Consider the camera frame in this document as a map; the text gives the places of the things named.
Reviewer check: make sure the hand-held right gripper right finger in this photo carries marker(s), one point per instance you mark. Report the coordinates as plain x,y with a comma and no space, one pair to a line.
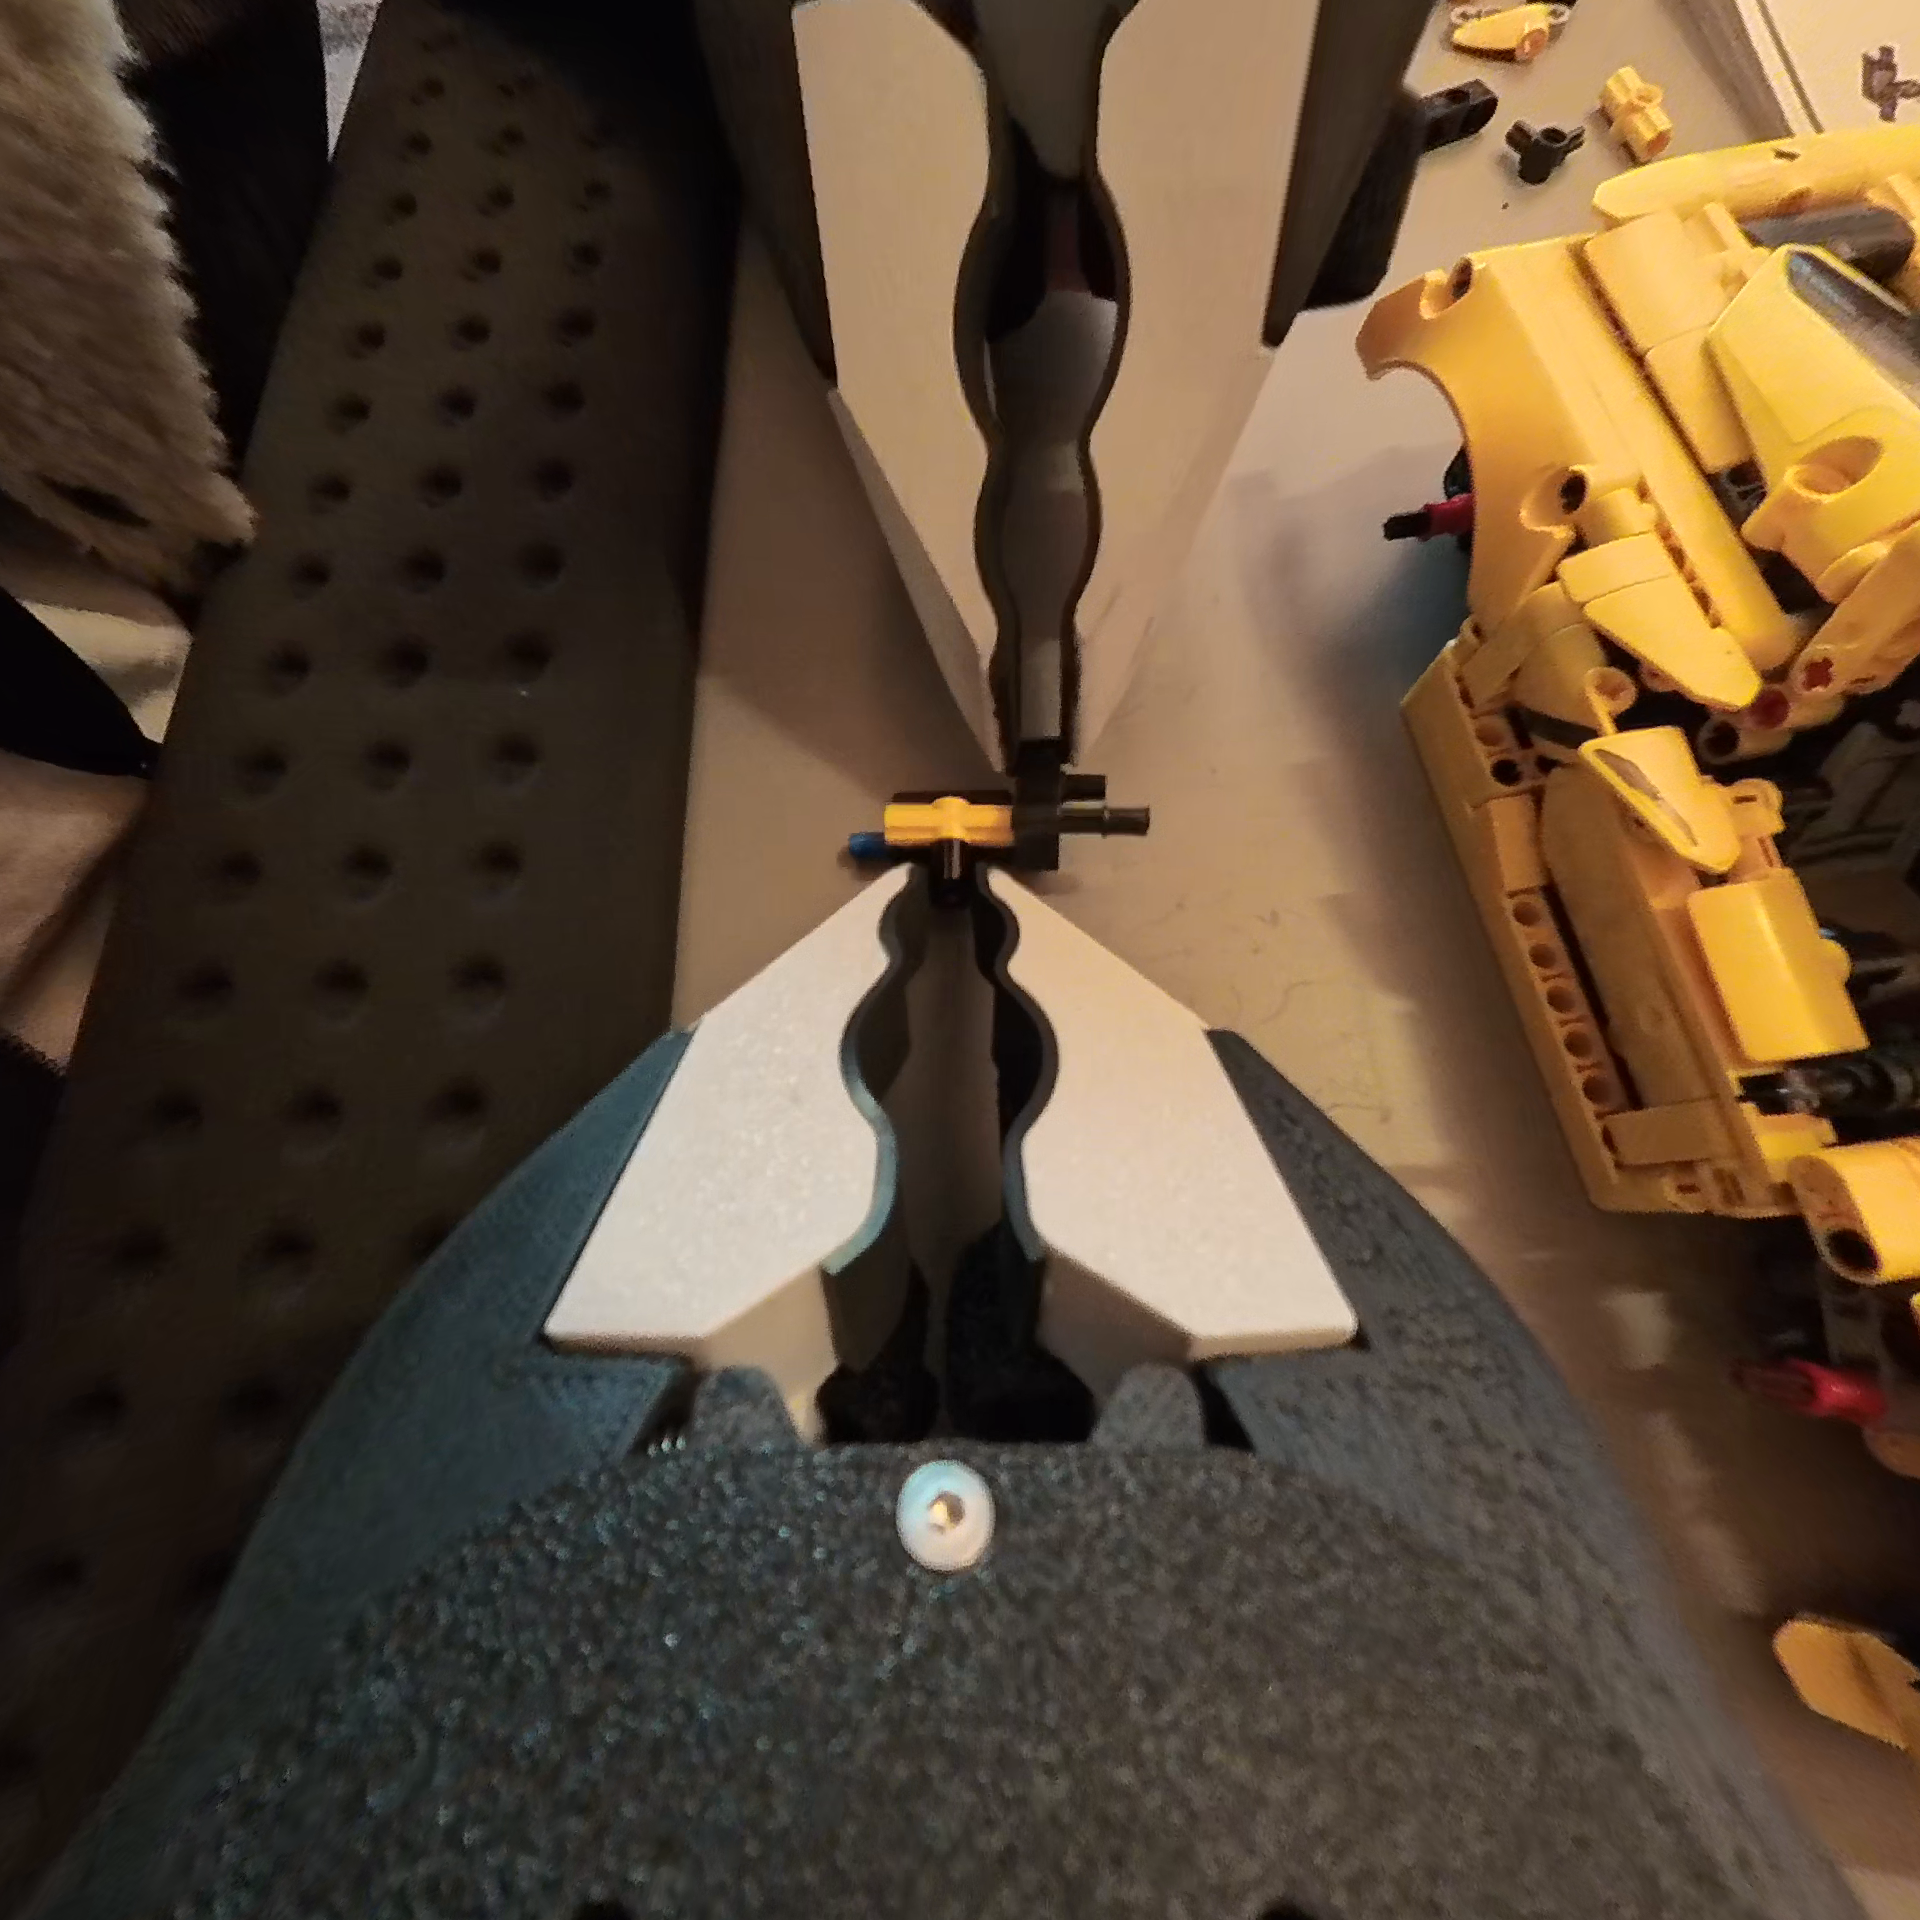
1185,1185

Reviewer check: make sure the black brick connector with pins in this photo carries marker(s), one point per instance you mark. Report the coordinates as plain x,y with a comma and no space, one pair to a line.
1060,819

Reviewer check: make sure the open instruction booklet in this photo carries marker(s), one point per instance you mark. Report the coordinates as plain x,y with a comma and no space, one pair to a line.
1829,43

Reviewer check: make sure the yellow and black brick subassembly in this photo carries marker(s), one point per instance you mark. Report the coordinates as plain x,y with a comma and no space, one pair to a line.
944,822

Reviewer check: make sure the yellow brick connector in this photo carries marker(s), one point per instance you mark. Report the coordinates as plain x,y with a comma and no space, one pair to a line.
1635,113

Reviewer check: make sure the black dimpled foam mat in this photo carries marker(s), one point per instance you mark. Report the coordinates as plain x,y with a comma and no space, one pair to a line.
421,600

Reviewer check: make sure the pile of small brick parts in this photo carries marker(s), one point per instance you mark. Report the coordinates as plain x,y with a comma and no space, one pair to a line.
1508,30

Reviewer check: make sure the black three-way brick connector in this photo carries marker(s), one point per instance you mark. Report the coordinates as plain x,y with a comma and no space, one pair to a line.
1541,150

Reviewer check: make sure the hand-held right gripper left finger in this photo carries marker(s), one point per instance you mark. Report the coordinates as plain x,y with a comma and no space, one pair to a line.
720,1185

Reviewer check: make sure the black brick beam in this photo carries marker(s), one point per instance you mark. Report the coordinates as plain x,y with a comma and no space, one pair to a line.
1454,109

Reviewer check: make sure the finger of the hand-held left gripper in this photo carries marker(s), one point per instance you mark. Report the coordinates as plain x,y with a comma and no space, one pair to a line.
1200,299
901,299

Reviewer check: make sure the yellow brick panel piece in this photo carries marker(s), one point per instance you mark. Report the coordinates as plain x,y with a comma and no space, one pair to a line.
1846,1680

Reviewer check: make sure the yellow toy brick car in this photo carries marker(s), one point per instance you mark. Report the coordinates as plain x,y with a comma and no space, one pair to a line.
1652,375

